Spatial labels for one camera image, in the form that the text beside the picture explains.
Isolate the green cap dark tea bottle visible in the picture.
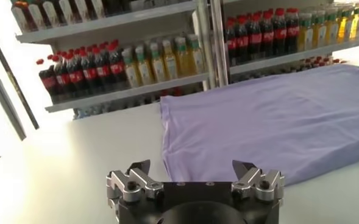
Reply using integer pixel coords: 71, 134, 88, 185
90, 0, 107, 19
74, 0, 92, 22
58, 0, 76, 25
41, 0, 61, 27
26, 0, 47, 30

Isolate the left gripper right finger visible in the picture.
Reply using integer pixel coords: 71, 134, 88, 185
232, 160, 286, 202

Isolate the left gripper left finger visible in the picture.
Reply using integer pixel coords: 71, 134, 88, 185
106, 159, 164, 202

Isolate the red cap cola bottle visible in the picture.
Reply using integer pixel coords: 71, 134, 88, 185
247, 13, 263, 61
107, 42, 130, 90
66, 54, 87, 97
53, 56, 73, 100
93, 46, 115, 92
235, 15, 250, 64
38, 65, 60, 103
285, 8, 300, 54
272, 8, 288, 56
224, 18, 238, 67
260, 10, 275, 58
80, 50, 101, 95

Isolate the grey metal beverage shelf rack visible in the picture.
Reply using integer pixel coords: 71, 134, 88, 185
209, 0, 359, 85
10, 0, 212, 120

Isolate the dark metal frame pole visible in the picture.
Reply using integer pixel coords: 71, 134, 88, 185
0, 17, 40, 131

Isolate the grey window mullion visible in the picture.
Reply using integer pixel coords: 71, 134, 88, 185
0, 51, 27, 141

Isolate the yellow juice bottle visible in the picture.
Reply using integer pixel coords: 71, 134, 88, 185
135, 44, 155, 86
162, 39, 179, 80
297, 12, 314, 52
311, 10, 327, 49
175, 36, 192, 77
187, 33, 206, 75
121, 47, 142, 88
324, 8, 340, 46
349, 5, 359, 41
149, 41, 168, 83
336, 7, 352, 43

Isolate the red tea bottle white label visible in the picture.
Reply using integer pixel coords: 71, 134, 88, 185
10, 1, 31, 33

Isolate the lilac t-shirt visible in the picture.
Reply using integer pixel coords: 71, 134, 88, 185
159, 63, 359, 187

